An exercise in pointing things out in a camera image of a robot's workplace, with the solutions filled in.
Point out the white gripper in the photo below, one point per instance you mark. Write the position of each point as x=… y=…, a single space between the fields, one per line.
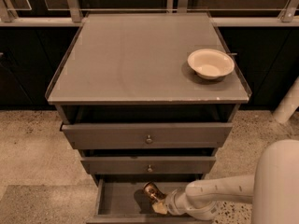
x=172 y=202

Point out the orange soda can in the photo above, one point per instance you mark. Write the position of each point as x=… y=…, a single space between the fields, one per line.
x=153 y=193

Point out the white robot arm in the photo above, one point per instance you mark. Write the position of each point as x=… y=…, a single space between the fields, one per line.
x=273 y=190

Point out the middle drawer metal knob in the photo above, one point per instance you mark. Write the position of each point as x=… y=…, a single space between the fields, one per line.
x=149 y=169

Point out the drawer metal knob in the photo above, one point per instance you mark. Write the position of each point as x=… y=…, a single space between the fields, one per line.
x=149 y=169
x=149 y=139

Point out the bottom grey drawer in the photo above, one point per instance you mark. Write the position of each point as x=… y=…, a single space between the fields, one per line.
x=123 y=201

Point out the grey drawer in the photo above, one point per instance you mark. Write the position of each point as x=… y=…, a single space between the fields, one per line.
x=133 y=135
x=139 y=165
x=123 y=201

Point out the middle grey drawer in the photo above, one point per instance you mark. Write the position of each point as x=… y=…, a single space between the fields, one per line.
x=139 y=165

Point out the top drawer metal knob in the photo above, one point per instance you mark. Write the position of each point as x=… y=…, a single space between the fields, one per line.
x=149 y=139

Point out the top grey drawer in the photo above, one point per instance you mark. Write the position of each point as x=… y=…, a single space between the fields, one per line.
x=133 y=135

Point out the grey drawer cabinet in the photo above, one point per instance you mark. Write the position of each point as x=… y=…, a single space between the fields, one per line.
x=132 y=68

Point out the white paper bowl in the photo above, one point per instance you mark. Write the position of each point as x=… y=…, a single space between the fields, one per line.
x=210 y=63

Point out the white pipe post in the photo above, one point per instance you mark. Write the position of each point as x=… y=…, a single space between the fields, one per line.
x=288 y=104

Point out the metal railing frame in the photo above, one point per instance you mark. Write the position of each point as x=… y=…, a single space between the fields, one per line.
x=224 y=13

